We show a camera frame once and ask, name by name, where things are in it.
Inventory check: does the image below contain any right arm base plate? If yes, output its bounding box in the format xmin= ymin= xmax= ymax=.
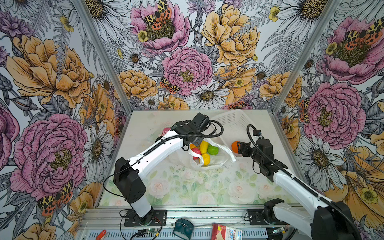
xmin=247 ymin=209 xmax=269 ymax=226

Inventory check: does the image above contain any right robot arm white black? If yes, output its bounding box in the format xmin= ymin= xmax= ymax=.
xmin=232 ymin=138 xmax=362 ymax=240

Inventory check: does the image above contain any red white cardboard box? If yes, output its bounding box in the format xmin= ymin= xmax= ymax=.
xmin=211 ymin=223 xmax=243 ymax=240

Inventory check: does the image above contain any aluminium front rail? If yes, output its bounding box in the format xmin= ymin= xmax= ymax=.
xmin=75 ymin=205 xmax=295 ymax=240

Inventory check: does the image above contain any green tape roll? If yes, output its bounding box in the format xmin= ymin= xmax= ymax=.
xmin=173 ymin=219 xmax=195 ymax=240

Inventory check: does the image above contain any aluminium corner post left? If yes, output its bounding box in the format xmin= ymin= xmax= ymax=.
xmin=74 ymin=1 xmax=133 ymax=117

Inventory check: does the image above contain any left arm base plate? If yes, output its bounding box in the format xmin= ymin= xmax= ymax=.
xmin=124 ymin=210 xmax=168 ymax=227

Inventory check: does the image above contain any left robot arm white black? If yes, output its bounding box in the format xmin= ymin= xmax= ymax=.
xmin=113 ymin=113 xmax=211 ymax=224

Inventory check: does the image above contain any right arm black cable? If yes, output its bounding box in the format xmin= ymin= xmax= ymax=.
xmin=246 ymin=124 xmax=361 ymax=238

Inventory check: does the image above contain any white plastic bag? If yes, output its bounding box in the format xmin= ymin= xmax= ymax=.
xmin=170 ymin=139 xmax=236 ymax=171

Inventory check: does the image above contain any red toy fruit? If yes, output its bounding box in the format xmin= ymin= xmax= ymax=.
xmin=192 ymin=148 xmax=202 ymax=160

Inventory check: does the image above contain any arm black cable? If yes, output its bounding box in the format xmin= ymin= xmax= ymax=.
xmin=102 ymin=119 xmax=225 ymax=199
xmin=246 ymin=124 xmax=361 ymax=238

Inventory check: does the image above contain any aluminium corner post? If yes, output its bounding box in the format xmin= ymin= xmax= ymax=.
xmin=74 ymin=1 xmax=133 ymax=117
xmin=272 ymin=0 xmax=342 ymax=114

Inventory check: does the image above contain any yellow toy fruit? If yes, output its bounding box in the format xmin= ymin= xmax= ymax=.
xmin=201 ymin=153 xmax=211 ymax=166

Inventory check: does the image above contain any green toy fruit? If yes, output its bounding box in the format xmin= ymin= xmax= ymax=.
xmin=207 ymin=145 xmax=220 ymax=156

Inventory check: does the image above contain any white perforated plastic basket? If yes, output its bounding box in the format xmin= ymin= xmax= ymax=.
xmin=213 ymin=110 xmax=256 ymax=146

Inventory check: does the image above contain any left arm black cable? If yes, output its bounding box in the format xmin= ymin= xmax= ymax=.
xmin=102 ymin=119 xmax=225 ymax=199

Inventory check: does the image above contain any aluminium corner post right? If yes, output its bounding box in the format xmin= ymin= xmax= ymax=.
xmin=272 ymin=0 xmax=342 ymax=114

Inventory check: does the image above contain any orange toy fruit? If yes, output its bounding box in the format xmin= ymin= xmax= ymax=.
xmin=231 ymin=141 xmax=240 ymax=155

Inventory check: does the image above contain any green circuit board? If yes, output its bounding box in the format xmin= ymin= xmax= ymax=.
xmin=138 ymin=228 xmax=160 ymax=236

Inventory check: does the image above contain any red handled tool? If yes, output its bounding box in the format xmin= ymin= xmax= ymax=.
xmin=96 ymin=230 xmax=108 ymax=240

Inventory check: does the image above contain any yellow toy banana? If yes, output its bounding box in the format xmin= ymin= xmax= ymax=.
xmin=199 ymin=141 xmax=210 ymax=154

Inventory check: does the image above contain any plush doll pink striped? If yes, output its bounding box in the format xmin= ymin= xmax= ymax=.
xmin=161 ymin=128 xmax=171 ymax=137

